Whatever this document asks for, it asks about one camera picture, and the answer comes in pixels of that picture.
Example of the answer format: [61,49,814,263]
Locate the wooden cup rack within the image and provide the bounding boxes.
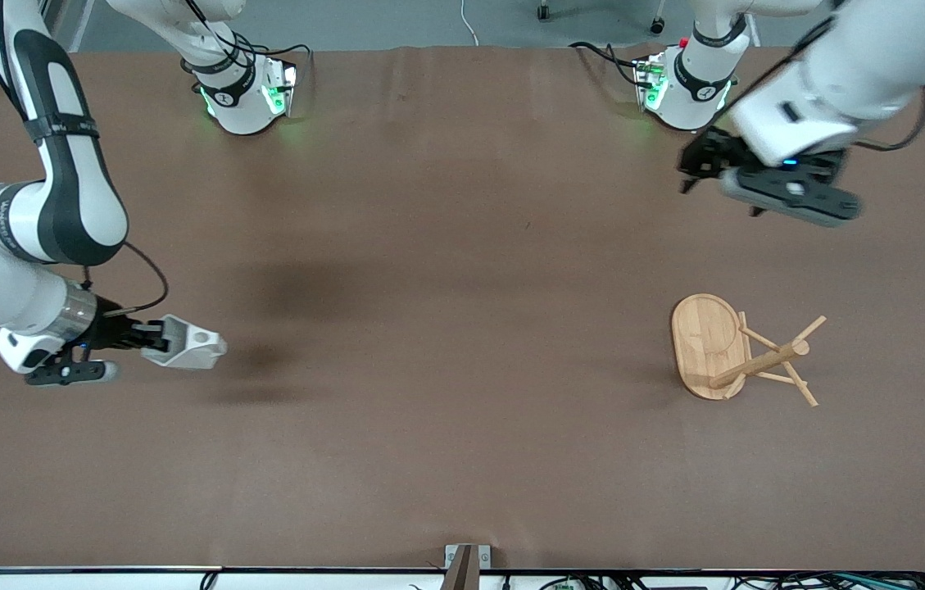
[670,293,828,408]

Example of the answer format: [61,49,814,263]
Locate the tangled black cables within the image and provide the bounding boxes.
[581,571,925,590]

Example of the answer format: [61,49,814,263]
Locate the brown table cover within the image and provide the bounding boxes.
[0,45,925,572]

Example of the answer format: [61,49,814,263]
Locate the black right arm wrist cable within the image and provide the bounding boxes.
[0,0,170,320]

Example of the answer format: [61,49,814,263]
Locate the black left arm base cable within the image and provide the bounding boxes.
[568,40,645,88]

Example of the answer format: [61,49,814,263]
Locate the dark camera mount pole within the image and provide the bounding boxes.
[439,547,479,590]

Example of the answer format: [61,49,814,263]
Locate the teal cable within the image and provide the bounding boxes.
[835,574,925,588]

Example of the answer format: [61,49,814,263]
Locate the black right arm base cable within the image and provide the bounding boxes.
[180,0,313,79]

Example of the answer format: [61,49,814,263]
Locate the white faceted cup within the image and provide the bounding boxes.
[141,314,228,371]

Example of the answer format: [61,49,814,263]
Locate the metal table edge bracket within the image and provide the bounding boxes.
[444,544,492,570]

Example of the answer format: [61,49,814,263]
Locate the black arm base cable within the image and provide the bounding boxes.
[568,40,645,88]
[180,0,313,79]

